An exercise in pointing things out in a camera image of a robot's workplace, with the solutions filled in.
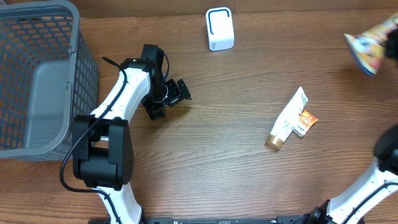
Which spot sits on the dark grey plastic basket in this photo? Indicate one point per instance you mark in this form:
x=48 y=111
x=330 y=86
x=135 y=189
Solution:
x=48 y=76

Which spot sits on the yellow snack bag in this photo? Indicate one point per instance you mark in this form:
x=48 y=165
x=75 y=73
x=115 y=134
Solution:
x=369 y=47

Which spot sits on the small orange packet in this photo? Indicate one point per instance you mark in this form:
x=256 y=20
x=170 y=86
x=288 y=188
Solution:
x=304 y=123

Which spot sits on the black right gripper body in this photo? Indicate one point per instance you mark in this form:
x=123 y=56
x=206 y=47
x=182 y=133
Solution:
x=393 y=37

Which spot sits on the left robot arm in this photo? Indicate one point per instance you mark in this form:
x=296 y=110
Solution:
x=102 y=151

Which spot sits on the white bamboo print tube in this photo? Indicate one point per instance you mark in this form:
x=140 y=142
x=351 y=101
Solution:
x=286 y=121

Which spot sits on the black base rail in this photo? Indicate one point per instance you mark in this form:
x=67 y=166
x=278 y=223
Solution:
x=278 y=220

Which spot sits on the white barcode scanner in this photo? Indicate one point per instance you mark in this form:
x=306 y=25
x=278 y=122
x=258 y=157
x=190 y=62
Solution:
x=219 y=24

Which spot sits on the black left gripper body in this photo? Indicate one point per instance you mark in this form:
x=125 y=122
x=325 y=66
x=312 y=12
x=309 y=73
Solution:
x=168 y=94

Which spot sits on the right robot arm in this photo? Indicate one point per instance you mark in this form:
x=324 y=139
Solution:
x=380 y=179

